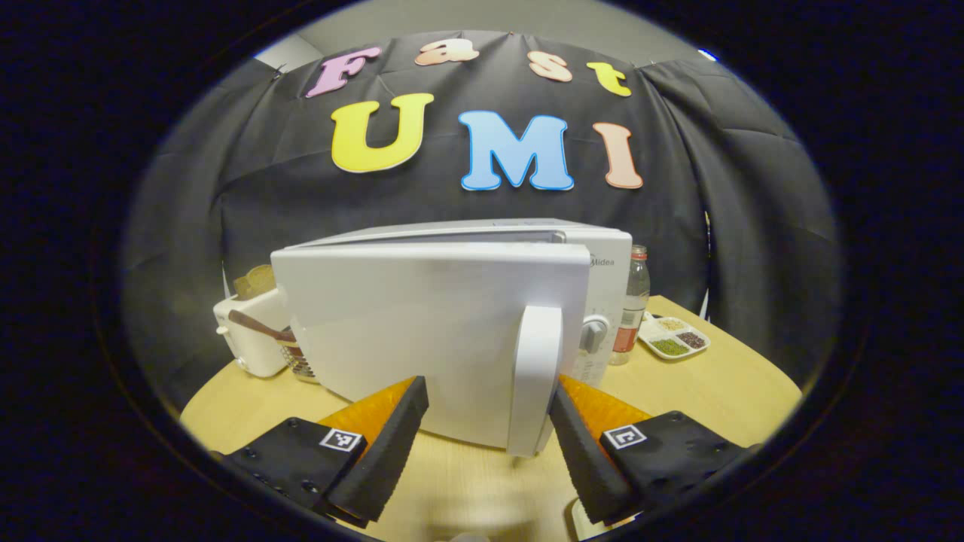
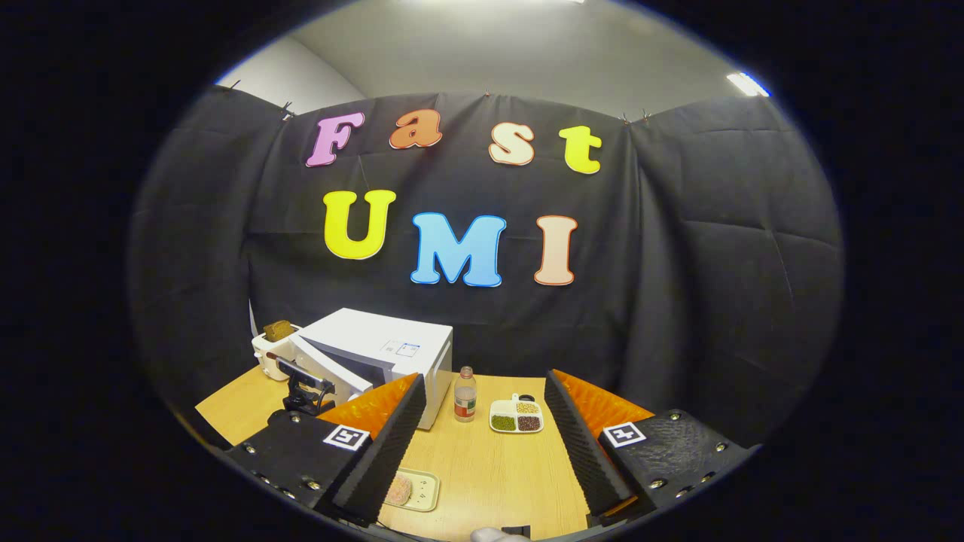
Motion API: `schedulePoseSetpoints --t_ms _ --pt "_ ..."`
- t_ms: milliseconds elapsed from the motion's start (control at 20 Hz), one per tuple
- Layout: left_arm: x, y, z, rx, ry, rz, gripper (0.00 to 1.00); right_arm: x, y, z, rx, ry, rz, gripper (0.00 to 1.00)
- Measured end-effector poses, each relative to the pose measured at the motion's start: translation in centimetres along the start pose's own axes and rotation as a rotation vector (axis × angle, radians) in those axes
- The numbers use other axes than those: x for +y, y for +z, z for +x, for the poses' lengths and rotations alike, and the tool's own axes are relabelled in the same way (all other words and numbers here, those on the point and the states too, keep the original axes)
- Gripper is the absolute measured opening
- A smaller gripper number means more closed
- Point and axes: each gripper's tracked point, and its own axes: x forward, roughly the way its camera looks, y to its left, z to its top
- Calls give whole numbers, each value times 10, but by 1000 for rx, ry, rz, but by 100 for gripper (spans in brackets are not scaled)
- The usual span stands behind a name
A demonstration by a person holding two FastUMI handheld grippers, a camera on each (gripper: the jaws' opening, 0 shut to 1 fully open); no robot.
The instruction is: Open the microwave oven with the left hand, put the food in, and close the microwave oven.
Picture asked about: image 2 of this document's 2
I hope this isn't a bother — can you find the black backdrop cloth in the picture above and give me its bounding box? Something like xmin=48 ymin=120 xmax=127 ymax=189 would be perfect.
xmin=128 ymin=84 xmax=844 ymax=446

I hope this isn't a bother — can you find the white divided bean dish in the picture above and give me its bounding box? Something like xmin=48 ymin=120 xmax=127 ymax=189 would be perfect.
xmin=489 ymin=393 xmax=545 ymax=435

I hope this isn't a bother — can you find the white toaster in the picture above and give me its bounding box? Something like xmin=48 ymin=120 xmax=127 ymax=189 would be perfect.
xmin=252 ymin=324 xmax=303 ymax=382

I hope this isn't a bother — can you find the pale green rectangular tray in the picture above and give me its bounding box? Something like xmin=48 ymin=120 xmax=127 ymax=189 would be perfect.
xmin=384 ymin=468 xmax=441 ymax=513

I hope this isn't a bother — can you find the white microwave oven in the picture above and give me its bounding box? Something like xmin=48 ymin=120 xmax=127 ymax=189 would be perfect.
xmin=288 ymin=307 xmax=454 ymax=431

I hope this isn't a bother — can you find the clear drink bottle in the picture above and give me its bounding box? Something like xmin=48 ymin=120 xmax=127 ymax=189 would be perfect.
xmin=454 ymin=367 xmax=478 ymax=424

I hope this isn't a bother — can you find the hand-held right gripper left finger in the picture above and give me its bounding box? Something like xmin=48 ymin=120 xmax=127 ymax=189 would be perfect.
xmin=226 ymin=373 xmax=428 ymax=528

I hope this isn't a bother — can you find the ceiling light panel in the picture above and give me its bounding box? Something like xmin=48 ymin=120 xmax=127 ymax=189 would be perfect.
xmin=726 ymin=72 xmax=771 ymax=98

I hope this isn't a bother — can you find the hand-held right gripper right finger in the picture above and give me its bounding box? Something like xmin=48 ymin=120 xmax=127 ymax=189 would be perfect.
xmin=544 ymin=369 xmax=754 ymax=528

